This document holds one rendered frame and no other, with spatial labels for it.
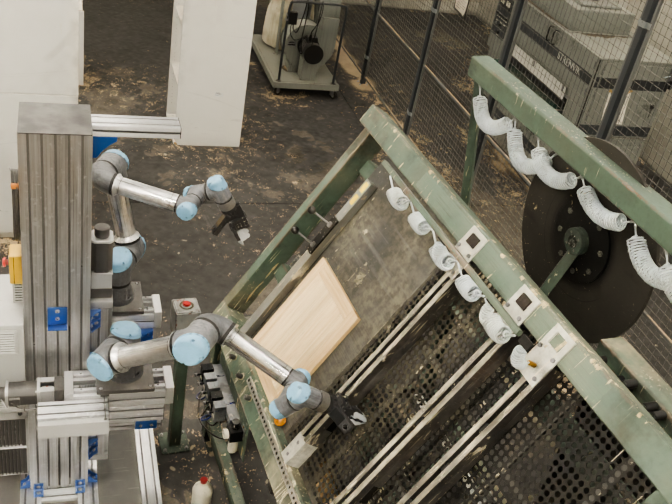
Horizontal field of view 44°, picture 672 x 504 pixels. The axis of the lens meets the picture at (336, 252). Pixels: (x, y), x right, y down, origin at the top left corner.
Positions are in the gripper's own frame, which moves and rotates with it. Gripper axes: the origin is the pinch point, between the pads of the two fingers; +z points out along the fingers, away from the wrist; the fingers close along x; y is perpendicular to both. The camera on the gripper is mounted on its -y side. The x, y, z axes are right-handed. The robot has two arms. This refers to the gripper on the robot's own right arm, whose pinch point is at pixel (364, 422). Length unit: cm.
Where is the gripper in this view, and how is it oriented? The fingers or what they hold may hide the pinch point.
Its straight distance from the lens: 317.2
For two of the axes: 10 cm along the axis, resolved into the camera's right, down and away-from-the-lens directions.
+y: -3.3, -5.6, 7.6
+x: -6.3, 7.3, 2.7
